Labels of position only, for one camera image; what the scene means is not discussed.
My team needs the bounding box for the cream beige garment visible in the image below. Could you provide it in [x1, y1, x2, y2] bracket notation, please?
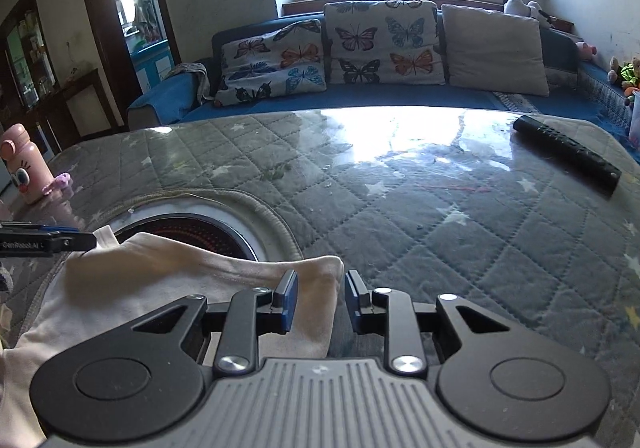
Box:
[1, 226, 344, 447]

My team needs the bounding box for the grey cloth on sofa arm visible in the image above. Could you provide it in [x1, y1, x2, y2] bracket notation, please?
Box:
[167, 60, 214, 105]

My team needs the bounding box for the pink cartoon water bottle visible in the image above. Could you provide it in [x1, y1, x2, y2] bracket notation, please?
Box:
[1, 123, 53, 205]

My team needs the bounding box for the dark wooden shelf cabinet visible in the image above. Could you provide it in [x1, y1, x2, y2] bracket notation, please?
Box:
[1, 0, 124, 155]

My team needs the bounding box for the grey quilted star table cover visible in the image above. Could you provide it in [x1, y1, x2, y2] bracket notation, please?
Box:
[4, 107, 639, 447]

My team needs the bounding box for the blue cabinet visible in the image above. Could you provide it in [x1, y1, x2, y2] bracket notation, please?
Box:
[130, 40, 174, 93]

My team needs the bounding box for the blue sofa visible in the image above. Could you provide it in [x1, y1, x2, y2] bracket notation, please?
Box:
[127, 0, 628, 136]

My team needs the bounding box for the black remote control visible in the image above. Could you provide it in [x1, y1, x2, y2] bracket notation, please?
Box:
[512, 116, 622, 196]

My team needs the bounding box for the plain beige cushion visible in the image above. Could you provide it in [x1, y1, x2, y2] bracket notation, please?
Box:
[440, 4, 550, 96]

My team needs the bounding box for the left butterfly cushion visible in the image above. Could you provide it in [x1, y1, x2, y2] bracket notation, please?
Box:
[214, 19, 326, 107]

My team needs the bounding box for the butterfly cushion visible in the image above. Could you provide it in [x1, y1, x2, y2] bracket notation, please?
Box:
[214, 19, 326, 107]
[323, 0, 446, 86]

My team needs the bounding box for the brown plush toys pile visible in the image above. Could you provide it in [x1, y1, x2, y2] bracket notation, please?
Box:
[608, 56, 640, 102]

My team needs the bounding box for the pink plush pig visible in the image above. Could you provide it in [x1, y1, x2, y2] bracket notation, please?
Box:
[576, 41, 598, 63]

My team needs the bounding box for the middle butterfly cushion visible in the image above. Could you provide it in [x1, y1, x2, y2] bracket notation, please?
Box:
[323, 0, 446, 86]

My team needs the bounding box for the white plush toy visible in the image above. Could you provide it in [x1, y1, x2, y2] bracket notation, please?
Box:
[503, 0, 550, 23]

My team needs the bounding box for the pink bottle strap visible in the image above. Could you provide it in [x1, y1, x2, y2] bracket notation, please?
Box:
[41, 171, 74, 197]

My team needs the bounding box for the dark wooden door frame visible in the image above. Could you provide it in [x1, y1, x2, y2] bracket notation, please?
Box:
[85, 0, 180, 109]

